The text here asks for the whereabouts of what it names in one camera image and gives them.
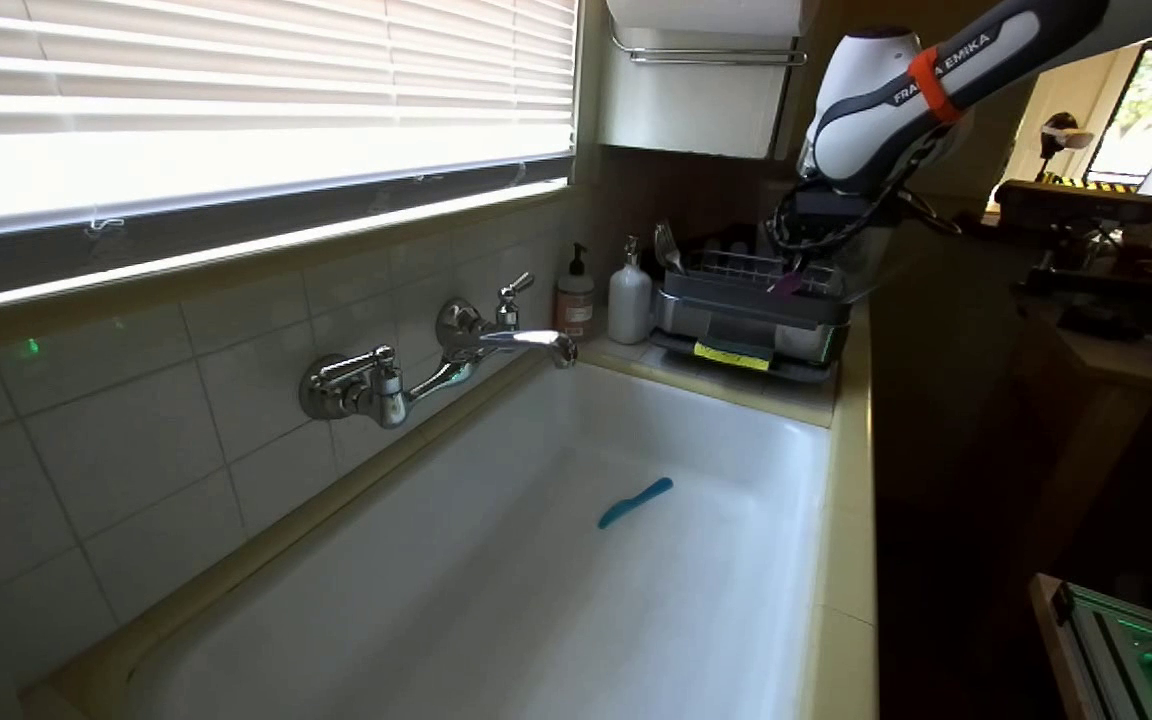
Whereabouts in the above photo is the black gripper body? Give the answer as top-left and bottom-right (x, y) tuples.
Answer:
(770, 180), (867, 272)

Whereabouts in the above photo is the dark dish drying rack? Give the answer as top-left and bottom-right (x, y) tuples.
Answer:
(653, 251), (857, 392)

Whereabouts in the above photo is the silver utensil in rack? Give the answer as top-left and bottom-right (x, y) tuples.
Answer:
(649, 220), (686, 282)

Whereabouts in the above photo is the blue and yellow sponge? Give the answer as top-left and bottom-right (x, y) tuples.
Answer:
(686, 340), (776, 375)

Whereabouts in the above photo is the white soap dispenser bottle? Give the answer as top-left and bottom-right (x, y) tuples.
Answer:
(603, 231), (659, 346)

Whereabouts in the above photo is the brown soap dispenser bottle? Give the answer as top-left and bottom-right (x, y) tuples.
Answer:
(546, 239), (600, 344)

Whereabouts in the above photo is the black desk lamp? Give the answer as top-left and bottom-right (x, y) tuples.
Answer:
(1037, 106), (1094, 185)

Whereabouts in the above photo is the wooden desk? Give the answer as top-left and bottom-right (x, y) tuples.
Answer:
(993, 174), (1152, 403)

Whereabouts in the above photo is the blue plastic utensil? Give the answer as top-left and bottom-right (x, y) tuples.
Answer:
(595, 472), (674, 532)

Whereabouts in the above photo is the white sink basin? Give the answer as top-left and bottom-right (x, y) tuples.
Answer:
(118, 355), (834, 720)

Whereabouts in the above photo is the aluminium robot mounting platform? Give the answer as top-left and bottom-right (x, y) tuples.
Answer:
(1026, 572), (1152, 720)

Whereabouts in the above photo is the wide white window blind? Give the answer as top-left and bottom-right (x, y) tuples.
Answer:
(0, 0), (578, 243)

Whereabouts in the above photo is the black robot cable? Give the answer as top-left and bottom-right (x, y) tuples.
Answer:
(769, 125), (968, 254)

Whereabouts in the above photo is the white wall cabinet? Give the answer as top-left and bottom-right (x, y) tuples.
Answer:
(595, 0), (808, 162)

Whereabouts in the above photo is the chrome towel rail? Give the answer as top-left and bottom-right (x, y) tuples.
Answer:
(619, 44), (808, 72)

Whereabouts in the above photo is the chrome wall faucet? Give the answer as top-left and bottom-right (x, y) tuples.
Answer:
(295, 267), (582, 433)

